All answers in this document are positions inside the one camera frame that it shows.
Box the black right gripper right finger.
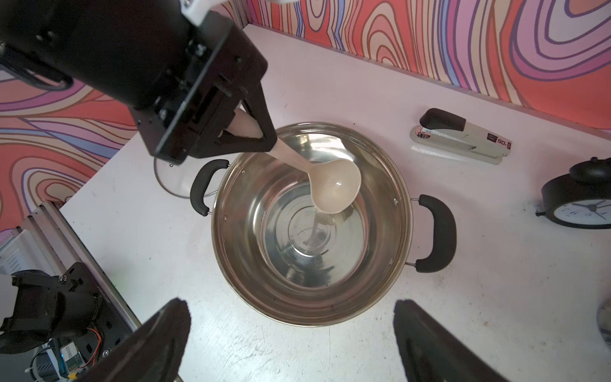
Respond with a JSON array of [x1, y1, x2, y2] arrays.
[[393, 300, 505, 381]]

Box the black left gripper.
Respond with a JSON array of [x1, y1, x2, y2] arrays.
[[130, 11, 278, 165]]

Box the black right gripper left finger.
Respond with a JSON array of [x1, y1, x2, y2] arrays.
[[77, 299, 191, 381]]

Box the glass pot lid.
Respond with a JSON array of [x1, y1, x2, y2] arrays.
[[153, 157, 210, 199]]

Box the beige plastic ladle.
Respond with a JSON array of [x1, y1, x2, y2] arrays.
[[238, 127, 362, 214]]

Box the stainless steel pot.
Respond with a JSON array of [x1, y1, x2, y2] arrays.
[[189, 121, 458, 328]]

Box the grey black stapler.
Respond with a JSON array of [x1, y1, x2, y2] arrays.
[[410, 108, 513, 165]]

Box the black alarm clock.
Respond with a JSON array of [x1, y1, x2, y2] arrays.
[[536, 157, 610, 230]]

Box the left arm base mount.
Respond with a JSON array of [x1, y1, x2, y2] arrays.
[[1, 262, 139, 381]]

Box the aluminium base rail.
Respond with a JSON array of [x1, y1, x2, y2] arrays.
[[0, 200, 182, 382]]

